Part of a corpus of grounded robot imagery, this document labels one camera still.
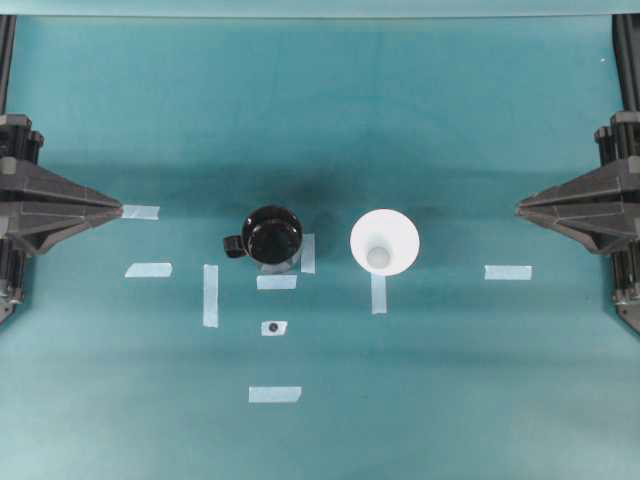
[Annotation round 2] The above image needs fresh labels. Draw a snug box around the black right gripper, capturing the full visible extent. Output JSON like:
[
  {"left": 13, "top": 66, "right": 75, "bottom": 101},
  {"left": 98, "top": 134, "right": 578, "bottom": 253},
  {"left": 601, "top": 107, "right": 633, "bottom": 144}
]
[{"left": 516, "top": 111, "right": 640, "bottom": 331}]

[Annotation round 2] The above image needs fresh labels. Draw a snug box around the black right frame rail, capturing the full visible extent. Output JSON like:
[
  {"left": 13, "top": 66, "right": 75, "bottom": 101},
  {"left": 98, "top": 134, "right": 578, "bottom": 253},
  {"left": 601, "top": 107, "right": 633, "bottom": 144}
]
[{"left": 612, "top": 13, "right": 640, "bottom": 111}]

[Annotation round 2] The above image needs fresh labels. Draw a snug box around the blue tape strip far left upper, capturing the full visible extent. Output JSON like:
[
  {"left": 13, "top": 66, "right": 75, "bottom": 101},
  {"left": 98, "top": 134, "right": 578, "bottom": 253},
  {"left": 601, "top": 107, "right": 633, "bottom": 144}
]
[{"left": 121, "top": 205, "right": 160, "bottom": 221}]

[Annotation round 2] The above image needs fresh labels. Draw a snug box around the blue tape strip left slanted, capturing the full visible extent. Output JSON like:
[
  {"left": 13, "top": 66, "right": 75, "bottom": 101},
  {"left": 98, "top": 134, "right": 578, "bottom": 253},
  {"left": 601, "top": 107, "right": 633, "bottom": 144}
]
[{"left": 125, "top": 262, "right": 173, "bottom": 278}]

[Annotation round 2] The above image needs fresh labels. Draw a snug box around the blue tape strip under holder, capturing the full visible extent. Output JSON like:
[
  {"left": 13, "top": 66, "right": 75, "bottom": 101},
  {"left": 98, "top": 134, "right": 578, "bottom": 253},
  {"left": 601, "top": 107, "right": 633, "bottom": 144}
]
[{"left": 256, "top": 275, "right": 297, "bottom": 290}]

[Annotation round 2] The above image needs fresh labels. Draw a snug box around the white paper cup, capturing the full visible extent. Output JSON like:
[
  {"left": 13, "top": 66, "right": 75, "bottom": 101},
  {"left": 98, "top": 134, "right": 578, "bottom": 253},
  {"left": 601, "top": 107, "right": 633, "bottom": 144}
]
[{"left": 349, "top": 209, "right": 420, "bottom": 276}]

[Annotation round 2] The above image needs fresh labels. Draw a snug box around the black cup holder with handle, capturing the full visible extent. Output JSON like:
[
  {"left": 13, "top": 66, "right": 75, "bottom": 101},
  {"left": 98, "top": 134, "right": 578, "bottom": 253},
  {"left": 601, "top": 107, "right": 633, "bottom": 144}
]
[{"left": 223, "top": 205, "right": 303, "bottom": 275}]

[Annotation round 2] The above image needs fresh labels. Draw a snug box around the blue tape strip right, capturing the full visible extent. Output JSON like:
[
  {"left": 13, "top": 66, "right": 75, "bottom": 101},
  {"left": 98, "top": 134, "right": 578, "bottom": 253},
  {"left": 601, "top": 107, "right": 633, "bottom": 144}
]
[{"left": 484, "top": 265, "right": 533, "bottom": 281}]

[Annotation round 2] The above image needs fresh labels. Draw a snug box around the tape patch with black dot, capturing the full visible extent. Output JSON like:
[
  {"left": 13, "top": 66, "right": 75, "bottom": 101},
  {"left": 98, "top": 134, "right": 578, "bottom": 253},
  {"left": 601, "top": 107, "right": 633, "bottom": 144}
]
[{"left": 261, "top": 321, "right": 288, "bottom": 336}]

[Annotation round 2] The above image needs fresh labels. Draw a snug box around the blue tape strip bottom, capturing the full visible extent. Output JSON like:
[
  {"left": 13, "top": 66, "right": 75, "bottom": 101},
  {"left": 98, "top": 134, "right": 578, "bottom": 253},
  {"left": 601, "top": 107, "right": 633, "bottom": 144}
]
[{"left": 248, "top": 386, "right": 302, "bottom": 404}]

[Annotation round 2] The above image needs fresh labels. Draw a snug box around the blue tape strip vertical centre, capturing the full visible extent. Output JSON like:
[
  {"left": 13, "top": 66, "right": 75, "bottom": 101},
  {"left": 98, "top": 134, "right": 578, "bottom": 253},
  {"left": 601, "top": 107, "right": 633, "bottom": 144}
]
[{"left": 371, "top": 274, "right": 387, "bottom": 315}]

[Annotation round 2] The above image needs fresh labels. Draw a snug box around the black left frame rail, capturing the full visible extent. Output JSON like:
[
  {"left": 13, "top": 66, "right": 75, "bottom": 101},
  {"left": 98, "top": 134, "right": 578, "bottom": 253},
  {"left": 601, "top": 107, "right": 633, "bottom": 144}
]
[{"left": 0, "top": 15, "right": 17, "bottom": 115}]

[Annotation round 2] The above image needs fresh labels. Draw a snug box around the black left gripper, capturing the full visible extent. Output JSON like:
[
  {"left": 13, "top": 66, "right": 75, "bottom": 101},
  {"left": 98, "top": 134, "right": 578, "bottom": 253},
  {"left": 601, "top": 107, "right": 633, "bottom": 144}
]
[{"left": 1, "top": 114, "right": 122, "bottom": 323}]

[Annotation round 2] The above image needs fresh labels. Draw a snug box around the blue tape strip beside holder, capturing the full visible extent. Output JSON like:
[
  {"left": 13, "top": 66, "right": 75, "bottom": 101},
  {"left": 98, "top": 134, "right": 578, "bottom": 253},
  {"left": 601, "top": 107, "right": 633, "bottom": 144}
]
[{"left": 300, "top": 234, "right": 316, "bottom": 274}]

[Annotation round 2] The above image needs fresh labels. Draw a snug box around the blue tape strip vertical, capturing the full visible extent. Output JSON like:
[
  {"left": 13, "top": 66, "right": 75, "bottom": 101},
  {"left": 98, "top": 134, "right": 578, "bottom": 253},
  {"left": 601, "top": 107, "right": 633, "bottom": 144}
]
[
  {"left": 371, "top": 274, "right": 387, "bottom": 315},
  {"left": 202, "top": 264, "right": 219, "bottom": 328}
]

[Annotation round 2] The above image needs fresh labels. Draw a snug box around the blue tape strip vertical left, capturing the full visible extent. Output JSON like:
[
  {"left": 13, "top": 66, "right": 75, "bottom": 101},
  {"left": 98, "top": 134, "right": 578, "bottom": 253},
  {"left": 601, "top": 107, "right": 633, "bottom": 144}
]
[{"left": 202, "top": 264, "right": 219, "bottom": 328}]

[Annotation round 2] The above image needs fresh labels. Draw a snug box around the black frame rail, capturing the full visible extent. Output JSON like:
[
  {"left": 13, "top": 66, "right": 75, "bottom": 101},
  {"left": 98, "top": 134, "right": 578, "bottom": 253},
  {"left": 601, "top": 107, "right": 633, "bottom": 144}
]
[
  {"left": 612, "top": 13, "right": 640, "bottom": 111},
  {"left": 0, "top": 15, "right": 17, "bottom": 115}
]

